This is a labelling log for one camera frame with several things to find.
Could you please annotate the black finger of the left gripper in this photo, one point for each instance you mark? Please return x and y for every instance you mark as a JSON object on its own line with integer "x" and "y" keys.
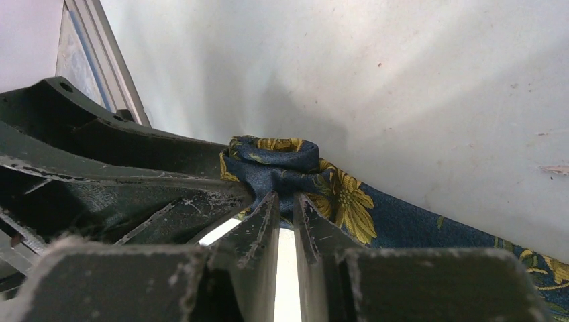
{"x": 71, "y": 167}

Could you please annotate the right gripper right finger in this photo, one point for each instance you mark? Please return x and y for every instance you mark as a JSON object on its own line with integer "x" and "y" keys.
{"x": 341, "y": 280}

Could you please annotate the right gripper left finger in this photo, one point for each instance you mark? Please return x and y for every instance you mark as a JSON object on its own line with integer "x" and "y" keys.
{"x": 233, "y": 279}

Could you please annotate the navy gold floral tie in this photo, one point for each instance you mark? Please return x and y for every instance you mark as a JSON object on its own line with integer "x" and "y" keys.
{"x": 373, "y": 218}

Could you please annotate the aluminium frame rail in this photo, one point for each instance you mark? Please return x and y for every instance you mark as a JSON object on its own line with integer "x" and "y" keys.
{"x": 90, "y": 58}

